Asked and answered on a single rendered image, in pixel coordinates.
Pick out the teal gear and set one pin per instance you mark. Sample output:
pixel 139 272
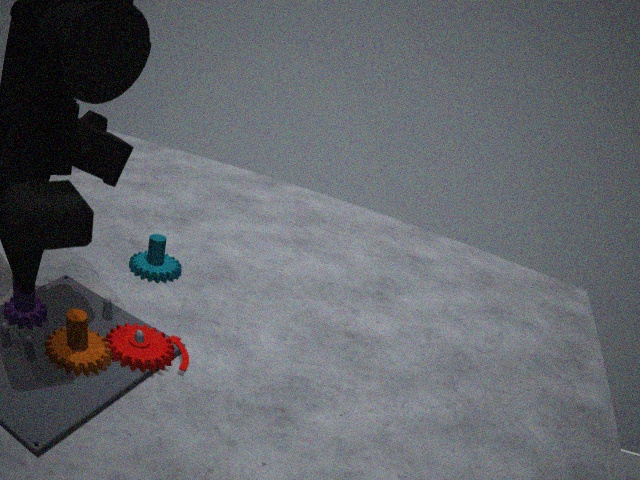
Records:
pixel 153 264

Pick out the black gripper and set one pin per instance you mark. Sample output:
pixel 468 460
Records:
pixel 36 214

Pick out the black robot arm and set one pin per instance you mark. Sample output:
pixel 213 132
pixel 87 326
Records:
pixel 90 50

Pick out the red gear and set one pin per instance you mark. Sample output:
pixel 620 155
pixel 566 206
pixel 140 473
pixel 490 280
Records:
pixel 155 351

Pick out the red curved arrow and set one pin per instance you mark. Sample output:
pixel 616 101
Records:
pixel 185 356

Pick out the orange gear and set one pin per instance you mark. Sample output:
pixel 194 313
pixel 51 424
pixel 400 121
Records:
pixel 76 348

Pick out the purple gear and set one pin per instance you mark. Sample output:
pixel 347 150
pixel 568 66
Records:
pixel 24 310

